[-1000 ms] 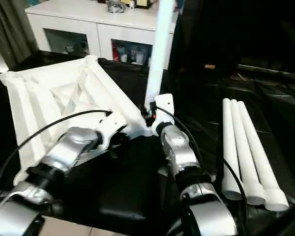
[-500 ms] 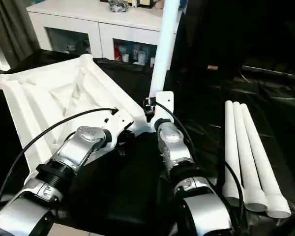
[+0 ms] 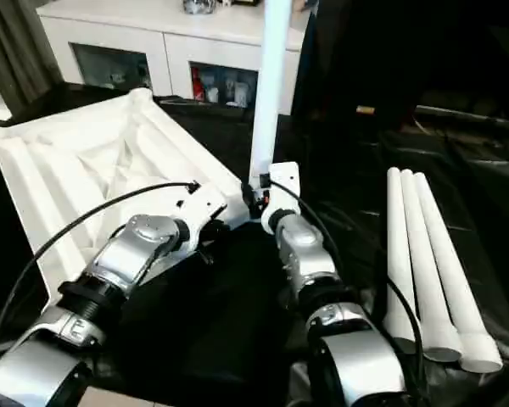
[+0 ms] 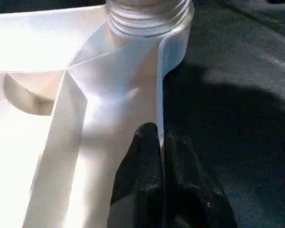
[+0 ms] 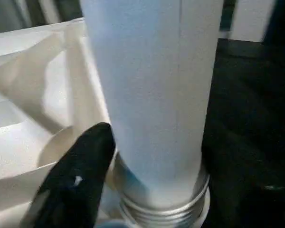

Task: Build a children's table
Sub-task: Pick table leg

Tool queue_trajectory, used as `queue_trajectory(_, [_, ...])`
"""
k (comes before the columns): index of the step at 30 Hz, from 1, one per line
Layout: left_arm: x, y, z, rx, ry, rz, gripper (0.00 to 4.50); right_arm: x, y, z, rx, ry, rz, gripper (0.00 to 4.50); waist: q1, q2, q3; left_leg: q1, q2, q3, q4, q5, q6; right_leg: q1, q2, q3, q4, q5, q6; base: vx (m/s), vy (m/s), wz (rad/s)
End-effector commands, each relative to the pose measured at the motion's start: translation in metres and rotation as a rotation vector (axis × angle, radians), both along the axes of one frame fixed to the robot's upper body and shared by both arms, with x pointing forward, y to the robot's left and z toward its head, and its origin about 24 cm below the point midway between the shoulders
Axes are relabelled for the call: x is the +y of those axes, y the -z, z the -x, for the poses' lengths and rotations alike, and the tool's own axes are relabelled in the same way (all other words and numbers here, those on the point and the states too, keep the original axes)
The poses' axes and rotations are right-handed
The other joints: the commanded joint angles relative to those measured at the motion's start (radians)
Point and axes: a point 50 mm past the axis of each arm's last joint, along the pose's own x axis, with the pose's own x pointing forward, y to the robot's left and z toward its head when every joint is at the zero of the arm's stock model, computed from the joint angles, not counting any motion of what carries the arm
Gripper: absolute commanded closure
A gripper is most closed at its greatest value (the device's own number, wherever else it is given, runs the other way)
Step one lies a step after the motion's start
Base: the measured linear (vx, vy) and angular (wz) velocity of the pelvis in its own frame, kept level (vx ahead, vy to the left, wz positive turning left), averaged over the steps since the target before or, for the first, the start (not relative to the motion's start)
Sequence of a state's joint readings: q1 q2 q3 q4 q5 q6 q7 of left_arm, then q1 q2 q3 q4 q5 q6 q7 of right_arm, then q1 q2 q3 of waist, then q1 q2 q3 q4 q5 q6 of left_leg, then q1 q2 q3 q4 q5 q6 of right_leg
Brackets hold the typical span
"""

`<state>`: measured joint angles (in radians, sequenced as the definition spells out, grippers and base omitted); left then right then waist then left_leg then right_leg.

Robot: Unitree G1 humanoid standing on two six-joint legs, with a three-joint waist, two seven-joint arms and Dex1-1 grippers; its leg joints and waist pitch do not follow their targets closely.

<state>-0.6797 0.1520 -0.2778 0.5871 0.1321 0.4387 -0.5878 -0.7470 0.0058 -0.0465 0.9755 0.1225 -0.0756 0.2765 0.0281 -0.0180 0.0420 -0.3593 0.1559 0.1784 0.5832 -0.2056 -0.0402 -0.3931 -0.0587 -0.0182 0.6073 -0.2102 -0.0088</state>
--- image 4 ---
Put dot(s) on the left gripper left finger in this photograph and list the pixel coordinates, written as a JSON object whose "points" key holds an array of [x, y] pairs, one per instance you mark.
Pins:
{"points": [[140, 178]]}

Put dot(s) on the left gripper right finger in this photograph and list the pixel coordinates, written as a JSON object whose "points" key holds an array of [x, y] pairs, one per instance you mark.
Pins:
{"points": [[192, 194]]}

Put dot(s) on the white plastic table leg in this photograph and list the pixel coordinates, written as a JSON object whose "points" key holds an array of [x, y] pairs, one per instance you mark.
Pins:
{"points": [[145, 21]]}

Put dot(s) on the white plastic table top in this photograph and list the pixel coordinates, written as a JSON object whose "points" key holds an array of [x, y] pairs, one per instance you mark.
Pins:
{"points": [[61, 35]]}

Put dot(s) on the black shiny mat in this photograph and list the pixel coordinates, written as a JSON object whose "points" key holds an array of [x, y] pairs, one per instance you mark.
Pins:
{"points": [[228, 118]]}

